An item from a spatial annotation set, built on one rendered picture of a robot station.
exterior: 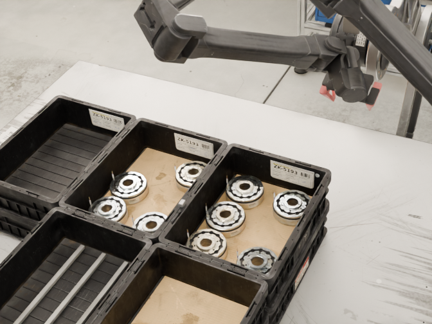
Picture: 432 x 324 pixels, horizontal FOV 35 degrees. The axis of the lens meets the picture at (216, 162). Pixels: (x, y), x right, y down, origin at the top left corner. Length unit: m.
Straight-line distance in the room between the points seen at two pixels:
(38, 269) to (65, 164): 0.40
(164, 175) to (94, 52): 2.29
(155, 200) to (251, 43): 0.61
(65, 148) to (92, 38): 2.25
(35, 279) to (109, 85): 1.02
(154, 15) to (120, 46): 2.80
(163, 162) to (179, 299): 0.50
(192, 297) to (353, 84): 0.62
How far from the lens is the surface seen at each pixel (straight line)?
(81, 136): 2.14
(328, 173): 1.77
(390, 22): 1.23
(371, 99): 1.69
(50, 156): 2.09
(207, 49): 1.39
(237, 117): 2.33
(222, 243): 1.69
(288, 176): 1.83
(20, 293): 1.74
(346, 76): 1.56
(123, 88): 2.54
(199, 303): 1.62
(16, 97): 3.92
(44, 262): 1.79
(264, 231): 1.76
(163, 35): 1.36
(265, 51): 1.46
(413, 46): 1.24
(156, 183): 1.92
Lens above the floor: 2.12
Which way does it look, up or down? 41 degrees down
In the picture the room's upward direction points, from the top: 5 degrees counter-clockwise
